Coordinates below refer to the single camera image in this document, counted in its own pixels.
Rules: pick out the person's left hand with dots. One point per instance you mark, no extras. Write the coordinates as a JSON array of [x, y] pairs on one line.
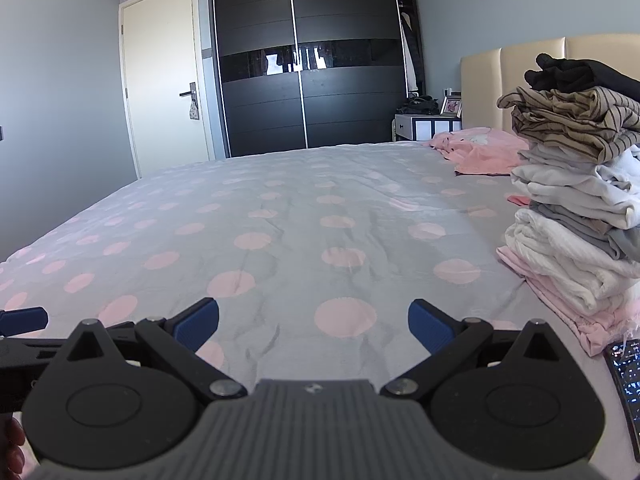
[[11, 447]]

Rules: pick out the cream door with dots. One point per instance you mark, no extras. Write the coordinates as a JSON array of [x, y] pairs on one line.
[[160, 85]]

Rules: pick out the hanging closet garments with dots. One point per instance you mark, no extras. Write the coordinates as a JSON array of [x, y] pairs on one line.
[[412, 50]]

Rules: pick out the black smartphone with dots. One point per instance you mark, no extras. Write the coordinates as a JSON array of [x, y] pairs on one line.
[[627, 395]]

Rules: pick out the beige padded headboard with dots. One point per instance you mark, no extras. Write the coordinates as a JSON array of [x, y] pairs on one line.
[[485, 95]]

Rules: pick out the small photo frame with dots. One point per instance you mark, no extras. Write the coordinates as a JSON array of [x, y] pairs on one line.
[[451, 106]]

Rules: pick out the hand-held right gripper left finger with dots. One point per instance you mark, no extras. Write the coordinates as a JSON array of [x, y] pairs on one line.
[[200, 321]]

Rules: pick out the small pink cloth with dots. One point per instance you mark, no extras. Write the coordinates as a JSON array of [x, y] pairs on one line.
[[520, 200]]

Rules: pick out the small hanging pouch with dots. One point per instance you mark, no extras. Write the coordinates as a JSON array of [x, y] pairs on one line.
[[193, 111]]

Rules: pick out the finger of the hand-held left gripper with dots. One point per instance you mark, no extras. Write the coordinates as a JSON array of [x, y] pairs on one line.
[[25, 321], [30, 349]]

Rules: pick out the grey pink-dotted bed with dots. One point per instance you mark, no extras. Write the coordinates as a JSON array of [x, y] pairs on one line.
[[300, 230]]

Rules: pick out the black bag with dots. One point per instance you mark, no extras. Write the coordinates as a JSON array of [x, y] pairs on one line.
[[419, 105]]

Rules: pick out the black garment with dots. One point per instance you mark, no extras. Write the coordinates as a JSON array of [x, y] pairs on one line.
[[585, 75]]

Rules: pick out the white nightstand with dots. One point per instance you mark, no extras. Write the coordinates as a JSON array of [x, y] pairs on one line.
[[425, 129]]

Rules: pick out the stack of folded clothes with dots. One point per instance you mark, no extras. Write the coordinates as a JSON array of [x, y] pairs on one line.
[[570, 240]]

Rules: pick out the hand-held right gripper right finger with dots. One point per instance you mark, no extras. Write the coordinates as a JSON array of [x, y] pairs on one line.
[[427, 322]]

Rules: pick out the black sliding-door wardrobe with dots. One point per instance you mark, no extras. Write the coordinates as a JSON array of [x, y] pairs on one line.
[[260, 120]]

